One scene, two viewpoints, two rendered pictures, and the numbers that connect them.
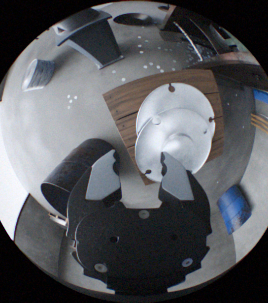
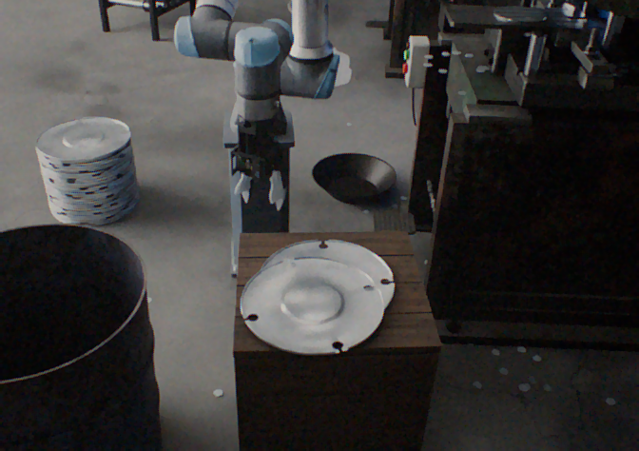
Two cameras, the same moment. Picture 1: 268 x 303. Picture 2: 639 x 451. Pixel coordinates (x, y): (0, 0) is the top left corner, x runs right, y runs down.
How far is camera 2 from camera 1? 1.35 m
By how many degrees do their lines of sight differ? 83
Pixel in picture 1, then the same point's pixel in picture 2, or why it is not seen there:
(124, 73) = not seen: hidden behind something
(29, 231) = not seen: outside the picture
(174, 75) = (333, 235)
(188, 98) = (345, 256)
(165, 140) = (295, 284)
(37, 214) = not seen: outside the picture
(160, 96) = (305, 249)
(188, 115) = (338, 268)
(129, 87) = (274, 237)
